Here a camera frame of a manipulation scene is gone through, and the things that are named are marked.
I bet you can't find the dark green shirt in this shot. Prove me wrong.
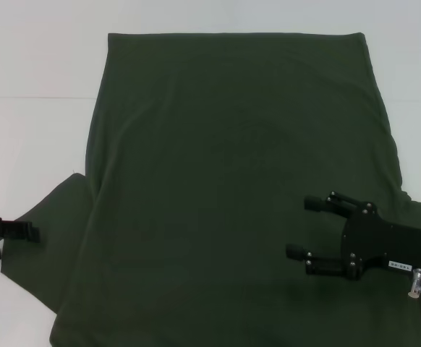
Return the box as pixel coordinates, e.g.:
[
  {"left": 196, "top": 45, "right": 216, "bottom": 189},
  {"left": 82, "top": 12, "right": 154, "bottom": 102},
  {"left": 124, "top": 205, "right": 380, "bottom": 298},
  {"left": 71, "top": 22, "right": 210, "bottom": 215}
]
[{"left": 0, "top": 31, "right": 421, "bottom": 347}]

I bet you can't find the silver cable connector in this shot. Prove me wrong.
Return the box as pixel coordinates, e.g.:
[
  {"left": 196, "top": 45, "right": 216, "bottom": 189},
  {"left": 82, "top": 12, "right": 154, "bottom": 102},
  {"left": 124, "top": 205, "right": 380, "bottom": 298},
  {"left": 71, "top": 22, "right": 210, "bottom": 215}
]
[{"left": 407, "top": 266, "right": 421, "bottom": 299}]

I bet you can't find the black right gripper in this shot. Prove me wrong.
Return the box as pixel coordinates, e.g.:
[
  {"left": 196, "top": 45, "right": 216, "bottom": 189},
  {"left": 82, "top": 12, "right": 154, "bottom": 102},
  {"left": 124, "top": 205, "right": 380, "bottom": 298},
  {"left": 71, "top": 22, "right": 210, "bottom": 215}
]
[{"left": 285, "top": 191, "right": 421, "bottom": 281}]

